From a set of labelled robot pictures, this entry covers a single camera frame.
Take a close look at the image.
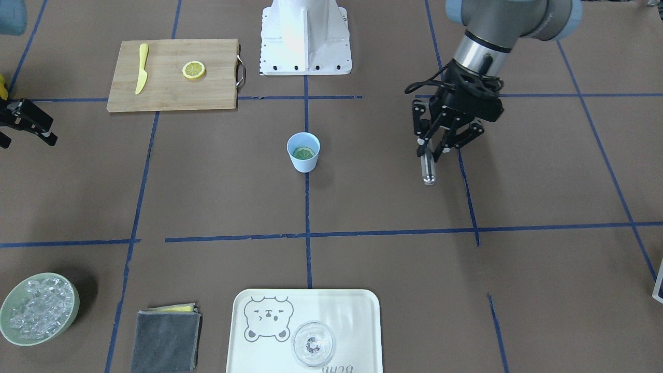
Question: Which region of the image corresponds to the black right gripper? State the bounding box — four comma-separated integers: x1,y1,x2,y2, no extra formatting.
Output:
1,98,58,149

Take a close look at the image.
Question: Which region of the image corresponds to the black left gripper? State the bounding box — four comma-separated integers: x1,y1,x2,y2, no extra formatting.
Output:
405,60,504,157

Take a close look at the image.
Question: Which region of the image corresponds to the steel muddler black tip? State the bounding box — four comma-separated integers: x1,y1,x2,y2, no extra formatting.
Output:
421,149,437,186

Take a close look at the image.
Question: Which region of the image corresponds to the light blue plastic cup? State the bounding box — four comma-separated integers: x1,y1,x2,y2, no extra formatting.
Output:
286,132,321,173

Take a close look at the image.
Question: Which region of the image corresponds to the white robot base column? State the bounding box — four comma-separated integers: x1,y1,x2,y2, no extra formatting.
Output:
259,1,353,76

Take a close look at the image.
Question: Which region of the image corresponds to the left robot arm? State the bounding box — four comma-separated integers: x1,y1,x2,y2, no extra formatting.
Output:
405,1,583,162

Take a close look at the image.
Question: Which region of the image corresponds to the yellow lemon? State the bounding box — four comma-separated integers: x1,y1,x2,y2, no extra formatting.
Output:
0,74,9,100

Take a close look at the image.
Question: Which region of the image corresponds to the lemon slice on board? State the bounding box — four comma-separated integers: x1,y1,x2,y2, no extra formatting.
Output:
181,61,206,80

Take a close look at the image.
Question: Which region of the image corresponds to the bamboo cutting board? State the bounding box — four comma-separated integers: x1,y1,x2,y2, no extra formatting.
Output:
107,39,244,113

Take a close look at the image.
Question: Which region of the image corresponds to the yellow plastic knife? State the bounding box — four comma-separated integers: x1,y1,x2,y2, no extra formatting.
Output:
135,43,149,95

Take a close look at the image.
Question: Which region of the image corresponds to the green bowl of ice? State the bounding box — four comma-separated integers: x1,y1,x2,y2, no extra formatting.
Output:
1,273,80,347

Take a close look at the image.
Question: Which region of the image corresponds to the grey folded cloth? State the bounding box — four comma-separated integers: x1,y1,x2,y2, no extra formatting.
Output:
129,303,201,372

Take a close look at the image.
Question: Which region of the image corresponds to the clear wine glass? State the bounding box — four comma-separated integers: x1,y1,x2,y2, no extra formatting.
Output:
292,321,336,368

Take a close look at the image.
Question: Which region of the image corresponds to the cream bear serving tray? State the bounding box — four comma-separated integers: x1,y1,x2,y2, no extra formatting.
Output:
226,289,384,372

